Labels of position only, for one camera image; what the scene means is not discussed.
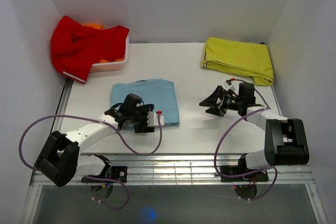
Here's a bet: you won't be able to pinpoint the red garment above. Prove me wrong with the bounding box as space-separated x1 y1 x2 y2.
51 16 130 83

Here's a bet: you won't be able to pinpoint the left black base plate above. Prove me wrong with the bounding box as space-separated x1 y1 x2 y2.
81 166 128 183

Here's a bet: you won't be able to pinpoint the white perforated basket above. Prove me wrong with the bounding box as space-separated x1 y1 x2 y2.
90 36 129 73

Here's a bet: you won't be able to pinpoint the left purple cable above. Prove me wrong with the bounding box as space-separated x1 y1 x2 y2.
18 112 163 210

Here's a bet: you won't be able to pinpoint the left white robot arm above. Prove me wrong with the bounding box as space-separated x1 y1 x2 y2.
35 93 164 187

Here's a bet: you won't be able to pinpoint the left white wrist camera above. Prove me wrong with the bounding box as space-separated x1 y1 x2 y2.
147 111 164 127

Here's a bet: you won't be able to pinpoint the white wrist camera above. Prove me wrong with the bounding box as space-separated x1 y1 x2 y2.
224 78 236 92
147 111 164 127

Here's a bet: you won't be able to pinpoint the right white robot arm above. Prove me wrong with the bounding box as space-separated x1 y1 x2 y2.
199 78 310 180

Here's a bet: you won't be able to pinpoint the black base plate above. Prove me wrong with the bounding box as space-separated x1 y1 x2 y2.
81 166 128 183
215 165 269 183

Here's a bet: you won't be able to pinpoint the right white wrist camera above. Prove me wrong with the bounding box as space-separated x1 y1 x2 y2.
224 78 236 92

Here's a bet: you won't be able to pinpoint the aluminium rail frame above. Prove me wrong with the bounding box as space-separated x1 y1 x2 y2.
20 77 329 224

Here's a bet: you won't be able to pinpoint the folded yellow trousers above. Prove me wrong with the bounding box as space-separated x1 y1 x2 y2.
201 37 274 86

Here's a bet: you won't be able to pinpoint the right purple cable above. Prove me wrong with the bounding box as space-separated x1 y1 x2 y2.
214 78 278 201

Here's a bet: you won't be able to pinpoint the orange garment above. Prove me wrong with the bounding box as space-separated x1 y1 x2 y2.
83 23 104 30

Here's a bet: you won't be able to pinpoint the light blue trousers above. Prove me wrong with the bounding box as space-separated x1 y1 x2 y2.
110 79 180 126

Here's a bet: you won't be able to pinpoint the purple cable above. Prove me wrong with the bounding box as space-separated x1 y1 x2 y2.
18 112 163 210
214 78 278 201

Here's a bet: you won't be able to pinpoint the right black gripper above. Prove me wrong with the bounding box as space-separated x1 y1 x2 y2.
199 86 242 117

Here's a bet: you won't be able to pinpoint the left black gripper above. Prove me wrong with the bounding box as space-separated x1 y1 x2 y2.
130 104 154 133

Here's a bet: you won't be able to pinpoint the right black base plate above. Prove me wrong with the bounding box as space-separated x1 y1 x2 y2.
215 165 269 183

